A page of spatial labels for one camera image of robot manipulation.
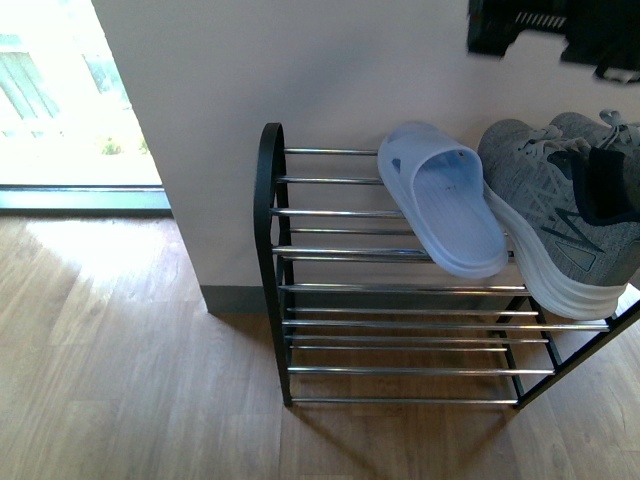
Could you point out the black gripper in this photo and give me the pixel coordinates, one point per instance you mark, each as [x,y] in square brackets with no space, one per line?
[602,34]

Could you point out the light blue slide slipper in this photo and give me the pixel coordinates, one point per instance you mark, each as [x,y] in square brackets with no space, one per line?
[438,185]

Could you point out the grey knit sneaker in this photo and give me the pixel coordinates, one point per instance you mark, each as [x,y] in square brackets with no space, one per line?
[611,132]
[570,206]

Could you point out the black metal shoe rack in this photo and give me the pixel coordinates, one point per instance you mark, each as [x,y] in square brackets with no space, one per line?
[359,313]

